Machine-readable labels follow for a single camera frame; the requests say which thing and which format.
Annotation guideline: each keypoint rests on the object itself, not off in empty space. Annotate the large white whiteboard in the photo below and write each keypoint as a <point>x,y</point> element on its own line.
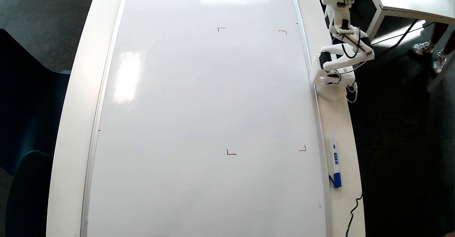
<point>206,116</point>

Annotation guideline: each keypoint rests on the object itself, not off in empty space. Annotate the dark blue chair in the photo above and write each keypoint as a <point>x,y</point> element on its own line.
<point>28,105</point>
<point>28,194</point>

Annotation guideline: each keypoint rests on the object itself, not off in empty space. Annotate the white sneaker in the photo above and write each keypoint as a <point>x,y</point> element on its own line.
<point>439,62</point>
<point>423,47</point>

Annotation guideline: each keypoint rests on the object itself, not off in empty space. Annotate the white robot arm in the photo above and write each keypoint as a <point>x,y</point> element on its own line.
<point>341,64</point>

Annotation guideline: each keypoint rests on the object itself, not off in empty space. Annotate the blue and white marker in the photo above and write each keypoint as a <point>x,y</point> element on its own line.
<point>335,158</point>

